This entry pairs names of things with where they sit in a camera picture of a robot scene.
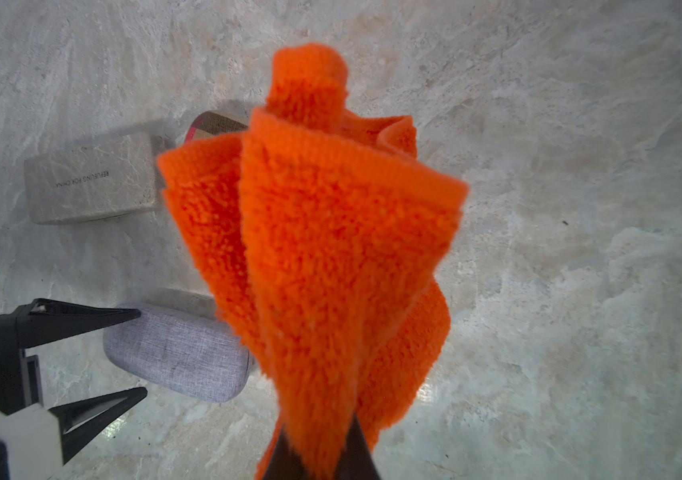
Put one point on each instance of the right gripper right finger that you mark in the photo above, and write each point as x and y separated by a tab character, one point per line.
356	462

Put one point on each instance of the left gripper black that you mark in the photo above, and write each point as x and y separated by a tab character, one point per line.
45	321

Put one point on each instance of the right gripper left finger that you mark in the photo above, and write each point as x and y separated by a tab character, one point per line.
284	463

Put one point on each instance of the purple fabric eyeglass case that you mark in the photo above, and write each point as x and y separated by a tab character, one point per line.
193	355

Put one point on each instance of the orange microfiber cloth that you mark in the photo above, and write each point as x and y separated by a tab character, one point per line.
318	233

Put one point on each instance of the grey stone-pattern eyeglass case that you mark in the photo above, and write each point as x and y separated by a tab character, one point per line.
111	178

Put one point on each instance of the brown plaid eyeglass case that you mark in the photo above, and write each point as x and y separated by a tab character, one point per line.
210	124

